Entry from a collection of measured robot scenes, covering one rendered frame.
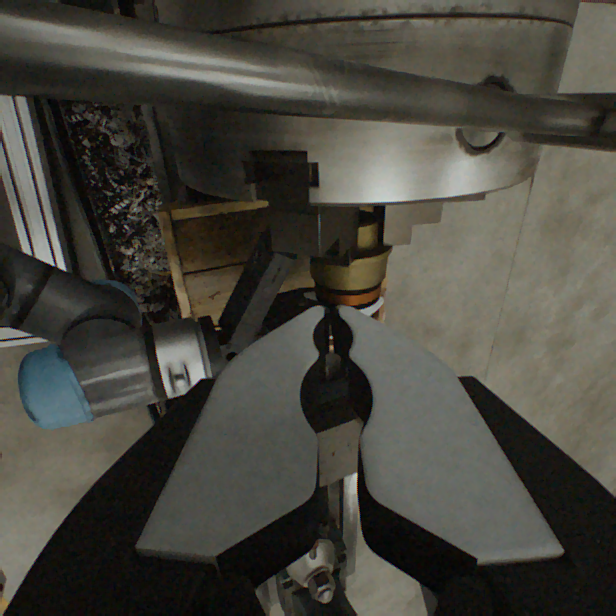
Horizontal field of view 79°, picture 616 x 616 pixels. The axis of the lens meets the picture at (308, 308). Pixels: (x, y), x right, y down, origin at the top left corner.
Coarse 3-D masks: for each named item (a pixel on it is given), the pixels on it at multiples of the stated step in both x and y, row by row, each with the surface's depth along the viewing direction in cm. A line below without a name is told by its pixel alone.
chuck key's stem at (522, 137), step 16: (544, 96) 17; (560, 96) 17; (576, 96) 16; (592, 96) 16; (608, 96) 15; (608, 112) 15; (608, 128) 15; (544, 144) 18; (560, 144) 17; (576, 144) 16; (592, 144) 16; (608, 144) 15
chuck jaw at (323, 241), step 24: (264, 168) 23; (288, 168) 23; (312, 168) 22; (264, 192) 24; (288, 192) 23; (288, 216) 26; (312, 216) 25; (336, 216) 28; (288, 240) 27; (312, 240) 26; (336, 240) 30; (336, 264) 35
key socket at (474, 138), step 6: (486, 84) 20; (492, 84) 20; (462, 132) 21; (468, 132) 21; (474, 132) 21; (480, 132) 21; (486, 132) 22; (492, 132) 22; (498, 132) 22; (468, 138) 21; (474, 138) 21; (480, 138) 22; (486, 138) 22; (492, 138) 22; (468, 144) 22; (474, 144) 22; (480, 144) 22; (486, 144) 22
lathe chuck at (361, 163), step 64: (384, 64) 19; (448, 64) 19; (512, 64) 20; (192, 128) 25; (256, 128) 22; (320, 128) 20; (384, 128) 20; (448, 128) 21; (256, 192) 24; (320, 192) 22; (384, 192) 22; (448, 192) 22
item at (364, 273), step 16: (368, 224) 36; (368, 240) 37; (368, 256) 36; (384, 256) 37; (320, 272) 39; (336, 272) 37; (352, 272) 37; (368, 272) 38; (384, 272) 39; (320, 288) 41; (336, 288) 38; (352, 288) 38; (368, 288) 39; (336, 304) 40; (352, 304) 39; (368, 304) 40
